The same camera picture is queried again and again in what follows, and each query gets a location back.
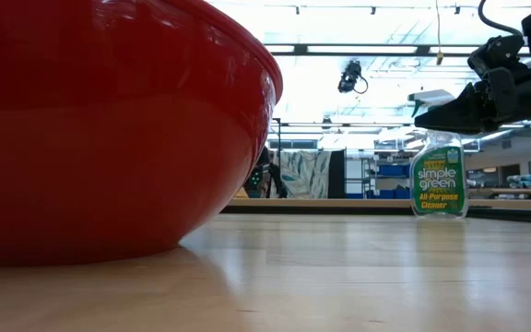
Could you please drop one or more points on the simple green spray bottle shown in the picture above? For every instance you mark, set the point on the simple green spray bottle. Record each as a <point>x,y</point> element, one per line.
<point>438,180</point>

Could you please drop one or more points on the leaf-patterned curtain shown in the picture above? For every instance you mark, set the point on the leaf-patterned curtain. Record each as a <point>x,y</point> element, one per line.
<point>304,173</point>

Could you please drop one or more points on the black ceiling-hung camera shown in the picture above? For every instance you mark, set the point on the black ceiling-hung camera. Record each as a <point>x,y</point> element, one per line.
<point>350,77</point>

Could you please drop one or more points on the blue storage bin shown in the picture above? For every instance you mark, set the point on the blue storage bin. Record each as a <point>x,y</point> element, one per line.
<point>392,193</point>
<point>392,170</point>

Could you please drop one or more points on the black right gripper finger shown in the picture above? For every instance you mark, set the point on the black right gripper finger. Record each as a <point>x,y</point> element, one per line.
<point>454,117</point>

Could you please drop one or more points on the black upright panel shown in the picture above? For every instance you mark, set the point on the black upright panel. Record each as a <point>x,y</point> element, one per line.
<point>337,174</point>

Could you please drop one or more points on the dark equipment with green lights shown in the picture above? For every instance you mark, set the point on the dark equipment with green lights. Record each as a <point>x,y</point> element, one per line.
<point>261,177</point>

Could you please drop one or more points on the large red bowl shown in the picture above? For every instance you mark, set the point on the large red bowl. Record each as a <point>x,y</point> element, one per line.
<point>99,138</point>

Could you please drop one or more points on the long wooden background table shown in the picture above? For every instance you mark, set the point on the long wooden background table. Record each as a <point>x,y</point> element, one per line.
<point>339,204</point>

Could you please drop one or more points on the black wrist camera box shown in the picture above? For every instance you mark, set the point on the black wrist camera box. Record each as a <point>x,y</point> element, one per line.
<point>496,53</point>

